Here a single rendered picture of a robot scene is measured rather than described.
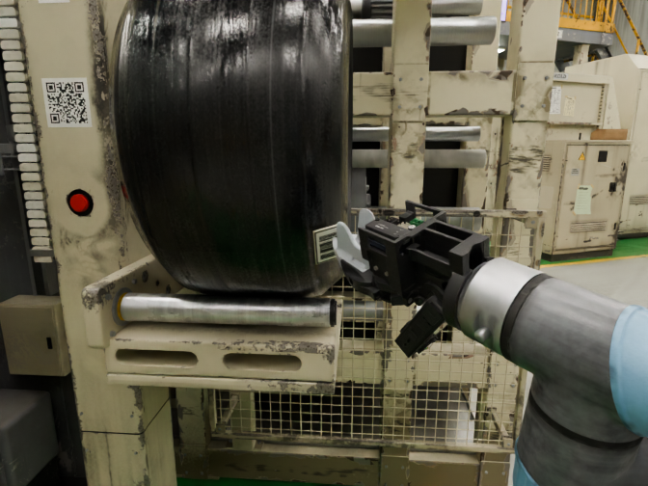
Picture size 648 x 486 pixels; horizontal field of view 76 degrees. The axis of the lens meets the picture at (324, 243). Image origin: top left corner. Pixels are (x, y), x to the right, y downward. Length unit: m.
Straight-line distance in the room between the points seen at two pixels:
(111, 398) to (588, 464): 0.77
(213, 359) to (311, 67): 0.44
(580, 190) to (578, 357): 4.76
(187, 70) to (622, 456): 0.52
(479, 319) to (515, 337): 0.03
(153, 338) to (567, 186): 4.56
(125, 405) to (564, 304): 0.77
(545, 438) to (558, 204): 4.56
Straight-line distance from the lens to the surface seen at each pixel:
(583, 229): 5.20
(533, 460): 0.39
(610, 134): 5.37
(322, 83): 0.50
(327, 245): 0.54
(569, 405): 0.35
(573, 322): 0.33
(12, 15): 0.89
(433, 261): 0.38
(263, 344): 0.65
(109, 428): 0.96
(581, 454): 0.37
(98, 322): 0.71
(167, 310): 0.70
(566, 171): 4.89
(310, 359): 0.64
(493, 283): 0.35
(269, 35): 0.51
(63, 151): 0.82
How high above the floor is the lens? 1.15
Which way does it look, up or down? 13 degrees down
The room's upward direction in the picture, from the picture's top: straight up
